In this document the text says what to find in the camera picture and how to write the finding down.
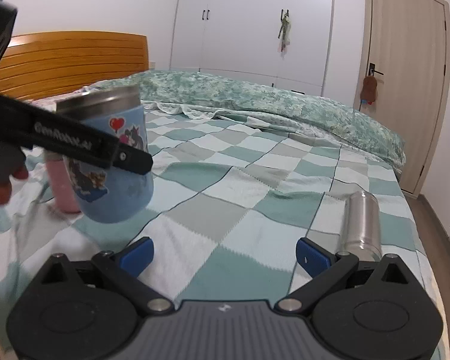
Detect blue cartoon sleeve steel cup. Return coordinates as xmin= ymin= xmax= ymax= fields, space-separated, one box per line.
xmin=57 ymin=85 xmax=153 ymax=224

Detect bare stainless steel cup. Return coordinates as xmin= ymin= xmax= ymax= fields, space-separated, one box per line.
xmin=337 ymin=190 xmax=382 ymax=262

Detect pink sleeve steel cup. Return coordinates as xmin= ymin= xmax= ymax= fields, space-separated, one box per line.
xmin=43 ymin=150 xmax=81 ymax=214

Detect floral ruffled pillow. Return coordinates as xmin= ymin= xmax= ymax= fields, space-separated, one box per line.
xmin=24 ymin=85 xmax=105 ymax=112

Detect orange wooden headboard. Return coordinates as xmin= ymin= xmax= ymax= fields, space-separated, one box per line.
xmin=0 ymin=31 xmax=149 ymax=101

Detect green checkered bed blanket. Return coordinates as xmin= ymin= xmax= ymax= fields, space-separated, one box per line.
xmin=0 ymin=104 xmax=441 ymax=353

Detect green fluffy duvet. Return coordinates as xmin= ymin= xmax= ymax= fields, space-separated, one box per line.
xmin=87 ymin=70 xmax=407 ymax=174

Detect beige wooden door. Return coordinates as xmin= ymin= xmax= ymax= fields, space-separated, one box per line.
xmin=354 ymin=0 xmax=450 ymax=196

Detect green hanging ornament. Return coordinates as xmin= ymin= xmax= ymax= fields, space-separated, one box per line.
xmin=278 ymin=9 xmax=291 ymax=54

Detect white wardrobe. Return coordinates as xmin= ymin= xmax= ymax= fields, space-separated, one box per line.
xmin=170 ymin=0 xmax=333 ymax=95

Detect brown plush toy on handle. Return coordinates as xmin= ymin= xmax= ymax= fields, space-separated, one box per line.
xmin=360 ymin=76 xmax=377 ymax=105

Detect black door handle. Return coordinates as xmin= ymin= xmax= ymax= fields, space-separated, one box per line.
xmin=367 ymin=63 xmax=384 ymax=77

